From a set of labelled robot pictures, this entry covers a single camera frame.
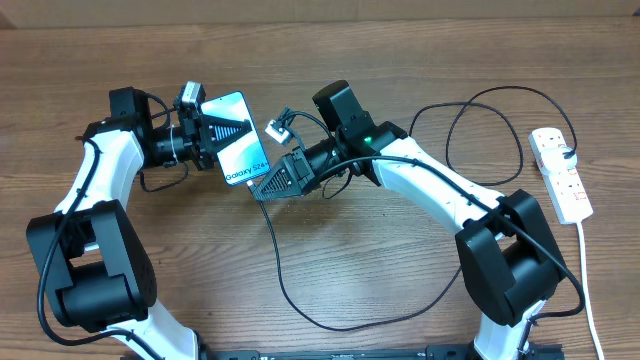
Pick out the Galaxy S24+ smartphone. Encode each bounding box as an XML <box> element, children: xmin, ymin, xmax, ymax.
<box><xmin>201</xmin><ymin>91</ymin><xmax>270</xmax><ymax>186</ymax></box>

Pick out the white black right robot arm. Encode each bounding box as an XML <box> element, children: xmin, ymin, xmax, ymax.
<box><xmin>251</xmin><ymin>80</ymin><xmax>568</xmax><ymax>359</ymax></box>

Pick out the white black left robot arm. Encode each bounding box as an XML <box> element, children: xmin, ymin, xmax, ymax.
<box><xmin>26</xmin><ymin>81</ymin><xmax>269</xmax><ymax>359</ymax></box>

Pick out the white power strip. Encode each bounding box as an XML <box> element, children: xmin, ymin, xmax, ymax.
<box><xmin>528</xmin><ymin>127</ymin><xmax>593</xmax><ymax>224</ymax></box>

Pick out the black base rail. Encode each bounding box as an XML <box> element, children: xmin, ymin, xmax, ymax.
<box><xmin>119</xmin><ymin>342</ymin><xmax>566</xmax><ymax>360</ymax></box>

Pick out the white power strip cord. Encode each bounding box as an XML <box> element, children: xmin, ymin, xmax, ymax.
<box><xmin>576</xmin><ymin>221</ymin><xmax>606</xmax><ymax>360</ymax></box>

